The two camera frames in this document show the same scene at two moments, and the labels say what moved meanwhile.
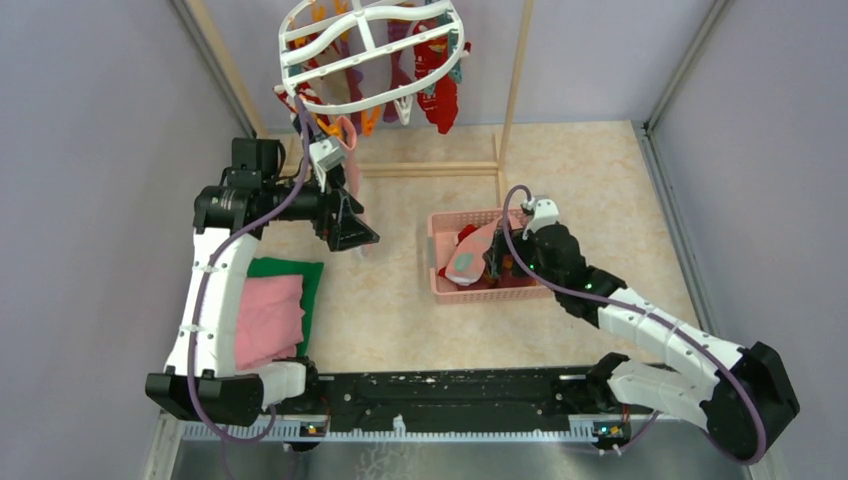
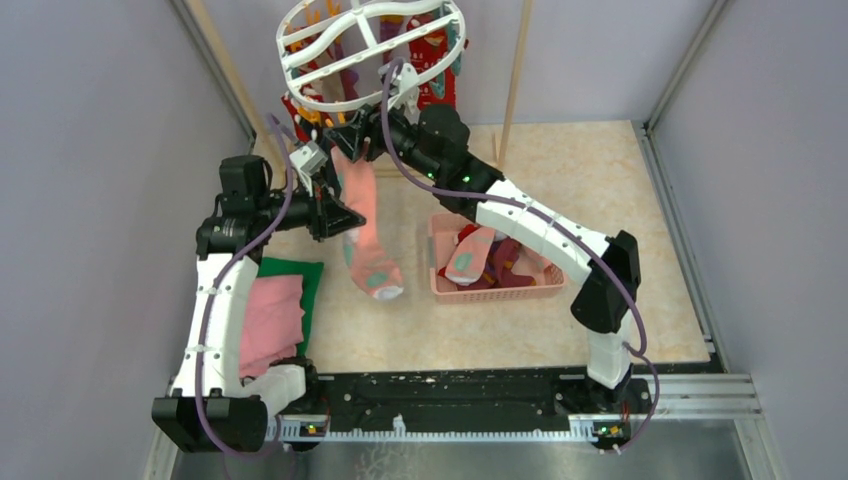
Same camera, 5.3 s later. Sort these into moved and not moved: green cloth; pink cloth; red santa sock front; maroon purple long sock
Moved: maroon purple long sock
Not moved: red santa sock front; pink cloth; green cloth
